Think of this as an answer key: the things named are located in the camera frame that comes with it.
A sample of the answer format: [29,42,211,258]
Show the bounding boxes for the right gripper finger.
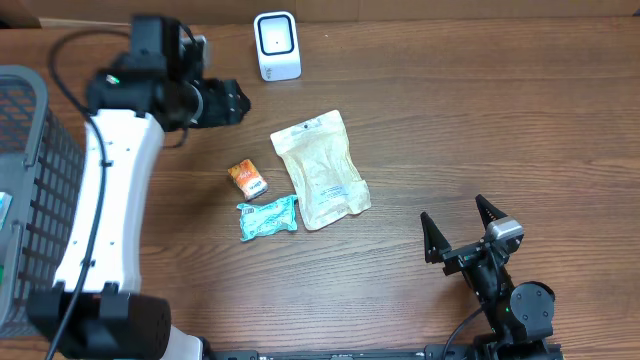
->
[475,194,507,230]
[420,212,451,264]

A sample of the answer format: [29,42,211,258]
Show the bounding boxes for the orange snack packet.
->
[228,159,268,201]

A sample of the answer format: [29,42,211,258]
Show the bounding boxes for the beige plastic pouch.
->
[270,110,371,231]

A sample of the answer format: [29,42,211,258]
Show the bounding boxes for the teal packet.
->
[236,195,298,242]

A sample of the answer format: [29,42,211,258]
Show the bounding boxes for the green white small box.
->
[0,192,13,229]

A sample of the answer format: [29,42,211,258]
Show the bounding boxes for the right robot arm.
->
[420,195,563,359]

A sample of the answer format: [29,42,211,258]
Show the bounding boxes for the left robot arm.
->
[26,15,251,359]

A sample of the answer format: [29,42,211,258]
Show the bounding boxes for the white barcode scanner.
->
[253,11,302,82]

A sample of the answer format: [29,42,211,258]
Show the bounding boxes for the grey plastic mesh basket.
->
[1,65,84,338]

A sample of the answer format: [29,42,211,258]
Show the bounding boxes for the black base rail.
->
[204,345,492,360]

